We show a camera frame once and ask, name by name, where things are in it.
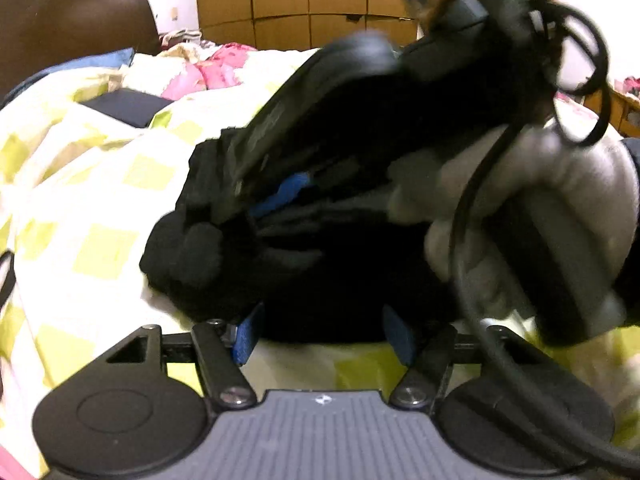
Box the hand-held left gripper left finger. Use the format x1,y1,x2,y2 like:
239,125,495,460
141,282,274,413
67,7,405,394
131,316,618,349
105,302,266,408

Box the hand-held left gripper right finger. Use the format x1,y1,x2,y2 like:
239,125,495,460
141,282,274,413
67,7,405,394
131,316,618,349
382,305,551,408

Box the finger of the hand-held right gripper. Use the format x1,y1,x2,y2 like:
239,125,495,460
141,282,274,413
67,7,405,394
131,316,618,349
247,159,393,233

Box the black pants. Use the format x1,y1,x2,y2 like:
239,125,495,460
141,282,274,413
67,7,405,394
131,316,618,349
139,125,473,345

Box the person's right hand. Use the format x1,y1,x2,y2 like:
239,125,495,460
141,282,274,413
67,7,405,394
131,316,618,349
390,120,638,320

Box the pink floral blanket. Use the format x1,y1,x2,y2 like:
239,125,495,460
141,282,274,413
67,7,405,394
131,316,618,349
160,42,257,102

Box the wooden wardrobe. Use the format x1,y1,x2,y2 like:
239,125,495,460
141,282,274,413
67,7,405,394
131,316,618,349
194,0,422,52

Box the heap of crumpled clothes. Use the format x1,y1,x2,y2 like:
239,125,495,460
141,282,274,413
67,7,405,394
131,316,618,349
159,28,204,52

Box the dark blue folded cloth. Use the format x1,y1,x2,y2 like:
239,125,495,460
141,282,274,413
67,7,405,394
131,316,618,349
80,88,174,129

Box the yellow-green checked bedsheet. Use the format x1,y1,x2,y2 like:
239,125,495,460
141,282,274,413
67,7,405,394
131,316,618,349
0,47,640,476

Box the blue pillow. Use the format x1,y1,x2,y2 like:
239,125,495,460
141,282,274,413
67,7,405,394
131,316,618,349
0,47,136,108

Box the dark brown wooden headboard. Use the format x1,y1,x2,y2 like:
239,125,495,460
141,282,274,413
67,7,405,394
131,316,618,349
0,0,162,103

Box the wooden bedside shelf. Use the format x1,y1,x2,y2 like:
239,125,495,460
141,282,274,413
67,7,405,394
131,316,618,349
584,75,640,139

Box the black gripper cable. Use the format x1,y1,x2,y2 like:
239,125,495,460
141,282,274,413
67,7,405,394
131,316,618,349
447,0,640,473

